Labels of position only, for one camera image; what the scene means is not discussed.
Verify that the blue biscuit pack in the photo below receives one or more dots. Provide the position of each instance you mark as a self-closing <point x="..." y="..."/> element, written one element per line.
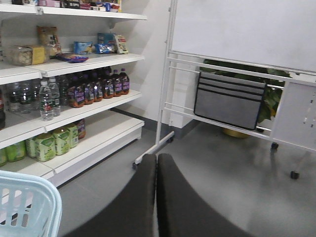
<point x="83" y="48"/>

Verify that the white store shelving unit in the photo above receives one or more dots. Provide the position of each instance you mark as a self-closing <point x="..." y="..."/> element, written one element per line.
<point x="102" y="131"/>

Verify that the beige snack bag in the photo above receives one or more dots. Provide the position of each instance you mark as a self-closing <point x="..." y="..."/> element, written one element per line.
<point x="121" y="44"/>

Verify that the green tea bottle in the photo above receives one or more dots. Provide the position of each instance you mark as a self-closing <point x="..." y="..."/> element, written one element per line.
<point x="16" y="151"/>
<point x="74" y="135"/>
<point x="62" y="141"/>
<point x="45" y="147"/>

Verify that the grey fabric organizer pouch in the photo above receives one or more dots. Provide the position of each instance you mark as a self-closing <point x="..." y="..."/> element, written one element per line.
<point x="229" y="100"/>

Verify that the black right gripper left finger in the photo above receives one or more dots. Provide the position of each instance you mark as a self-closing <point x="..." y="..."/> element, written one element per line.
<point x="130" y="213"/>

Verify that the blue candy pack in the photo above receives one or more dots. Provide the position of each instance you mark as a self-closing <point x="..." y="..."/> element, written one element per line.
<point x="103" y="48"/>

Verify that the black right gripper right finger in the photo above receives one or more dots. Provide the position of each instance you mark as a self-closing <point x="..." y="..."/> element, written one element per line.
<point x="182" y="212"/>

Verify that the black cola bottle red label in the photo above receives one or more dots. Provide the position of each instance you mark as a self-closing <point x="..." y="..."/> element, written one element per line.
<point x="2" y="113"/>

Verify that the rice cracker bag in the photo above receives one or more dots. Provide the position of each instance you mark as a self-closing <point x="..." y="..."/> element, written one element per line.
<point x="48" y="36"/>

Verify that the blue cookie bag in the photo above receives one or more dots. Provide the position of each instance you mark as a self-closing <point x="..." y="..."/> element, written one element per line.
<point x="72" y="58"/>

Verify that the light blue plastic basket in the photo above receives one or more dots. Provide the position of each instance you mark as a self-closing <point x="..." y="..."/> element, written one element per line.
<point x="30" y="206"/>

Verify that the clear cookie box yellow label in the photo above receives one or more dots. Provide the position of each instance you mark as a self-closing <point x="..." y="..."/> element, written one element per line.
<point x="25" y="55"/>

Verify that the white rolling whiteboard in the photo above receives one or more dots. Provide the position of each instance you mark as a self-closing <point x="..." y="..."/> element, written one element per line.
<point x="270" y="41"/>

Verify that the dark plum juice bottle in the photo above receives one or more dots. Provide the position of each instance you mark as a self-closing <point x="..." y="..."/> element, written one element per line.
<point x="75" y="93"/>
<point x="98" y="92"/>
<point x="88" y="90"/>
<point x="117" y="85"/>
<point x="124" y="81"/>

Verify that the clear water bottle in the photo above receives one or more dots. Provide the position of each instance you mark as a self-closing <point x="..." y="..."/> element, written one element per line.
<point x="53" y="85"/>
<point x="46" y="104"/>

